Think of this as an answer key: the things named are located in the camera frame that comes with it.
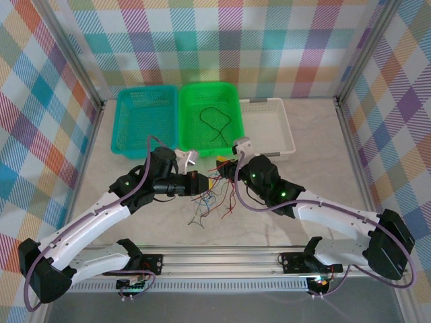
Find brown wires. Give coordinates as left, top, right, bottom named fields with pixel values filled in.
left=207, top=164, right=230, bottom=182

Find thin blue wire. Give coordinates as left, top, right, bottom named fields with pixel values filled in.
left=198, top=190, right=217, bottom=207
left=192, top=190, right=217, bottom=216

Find thin red wire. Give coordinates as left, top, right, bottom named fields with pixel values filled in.
left=215, top=180, right=236, bottom=209
left=218, top=178, right=244, bottom=218

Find thin black wire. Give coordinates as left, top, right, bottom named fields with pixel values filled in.
left=198, top=106, right=234, bottom=149
left=187, top=214, right=207, bottom=229

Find green plastic basket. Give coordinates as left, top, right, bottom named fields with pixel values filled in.
left=177, top=81, right=245, bottom=158

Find white plastic basket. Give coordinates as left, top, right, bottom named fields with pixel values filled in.
left=238, top=97, right=296, bottom=162

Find teal plastic basket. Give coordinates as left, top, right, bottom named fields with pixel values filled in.
left=110, top=85, right=179, bottom=159

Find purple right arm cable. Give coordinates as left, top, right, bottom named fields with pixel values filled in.
left=234, top=151, right=418, bottom=299

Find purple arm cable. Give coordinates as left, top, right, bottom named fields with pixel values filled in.
left=25, top=134, right=179, bottom=313
left=234, top=151, right=418, bottom=299

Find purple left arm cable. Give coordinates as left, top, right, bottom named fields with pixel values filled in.
left=25, top=134, right=179, bottom=313

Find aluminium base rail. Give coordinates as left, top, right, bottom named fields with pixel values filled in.
left=72, top=244, right=371, bottom=280

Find aluminium frame bar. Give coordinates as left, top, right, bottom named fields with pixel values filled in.
left=335, top=99, right=410, bottom=323
left=30, top=100, right=107, bottom=323

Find grey slotted cable duct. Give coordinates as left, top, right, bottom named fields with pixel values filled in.
left=67, top=280, right=310, bottom=293

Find aluminium frame post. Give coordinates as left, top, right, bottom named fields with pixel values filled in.
left=42, top=0, right=107, bottom=110
left=335, top=0, right=403, bottom=107

